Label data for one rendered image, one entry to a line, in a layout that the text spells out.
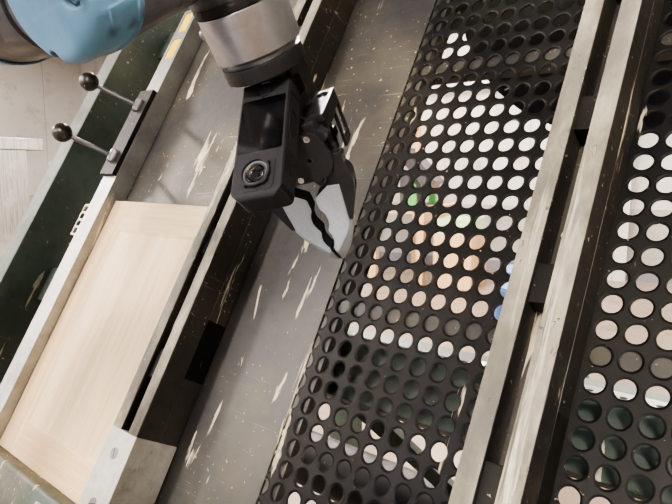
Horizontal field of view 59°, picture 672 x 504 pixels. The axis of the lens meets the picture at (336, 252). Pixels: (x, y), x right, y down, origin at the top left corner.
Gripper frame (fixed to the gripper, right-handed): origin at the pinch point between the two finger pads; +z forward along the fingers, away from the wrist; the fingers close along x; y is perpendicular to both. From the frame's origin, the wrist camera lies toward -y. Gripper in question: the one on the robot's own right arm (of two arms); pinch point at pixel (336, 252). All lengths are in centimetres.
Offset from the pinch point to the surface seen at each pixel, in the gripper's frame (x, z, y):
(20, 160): 550, 138, 511
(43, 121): 879, 207, 944
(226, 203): 22.6, 3.8, 22.8
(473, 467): -10.6, 13.1, -16.2
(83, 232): 63, 11, 38
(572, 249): -21.7, 3.8, -1.0
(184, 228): 36.3, 10.0, 29.4
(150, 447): 33.2, 21.7, -5.3
